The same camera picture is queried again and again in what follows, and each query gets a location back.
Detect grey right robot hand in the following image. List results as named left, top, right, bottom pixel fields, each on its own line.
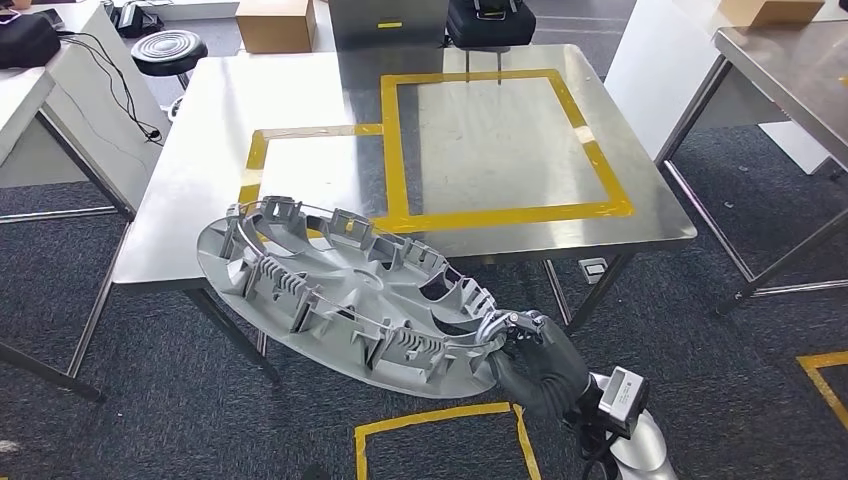
left=476, top=308, right=594, bottom=419

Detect grey plastic wheel hubcap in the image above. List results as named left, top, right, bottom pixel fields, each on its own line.
left=195, top=195, right=501, bottom=401

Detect steel workbench table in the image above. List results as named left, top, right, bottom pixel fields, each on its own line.
left=112, top=42, right=698, bottom=387

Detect floor socket plate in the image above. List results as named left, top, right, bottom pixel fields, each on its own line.
left=578, top=258, right=609, bottom=285

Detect large yellow tape rectangle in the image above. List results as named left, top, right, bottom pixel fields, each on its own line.
left=379, top=69, right=636, bottom=234

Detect black carrying case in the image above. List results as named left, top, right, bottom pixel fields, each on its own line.
left=447, top=0, right=537, bottom=49

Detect small yellow tape rectangle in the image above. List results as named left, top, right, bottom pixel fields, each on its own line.
left=238, top=123, right=386, bottom=243

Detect steel table with white panel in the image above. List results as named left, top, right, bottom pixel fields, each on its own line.
left=604, top=0, right=848, bottom=316
left=0, top=5, right=174, bottom=403

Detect brown cardboard box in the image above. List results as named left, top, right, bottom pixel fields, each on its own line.
left=235, top=0, right=318, bottom=54
left=718, top=0, right=826, bottom=29

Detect black round stool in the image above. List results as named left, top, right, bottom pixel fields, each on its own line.
left=130, top=29, right=209, bottom=91

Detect black charger units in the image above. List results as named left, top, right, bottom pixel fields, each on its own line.
left=109, top=0, right=166, bottom=39

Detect black bag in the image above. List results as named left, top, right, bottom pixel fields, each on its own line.
left=0, top=13, right=62, bottom=71

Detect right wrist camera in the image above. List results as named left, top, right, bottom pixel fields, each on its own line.
left=598, top=366, right=652, bottom=440

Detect black cable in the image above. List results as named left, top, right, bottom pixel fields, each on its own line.
left=59, top=31, right=165, bottom=145

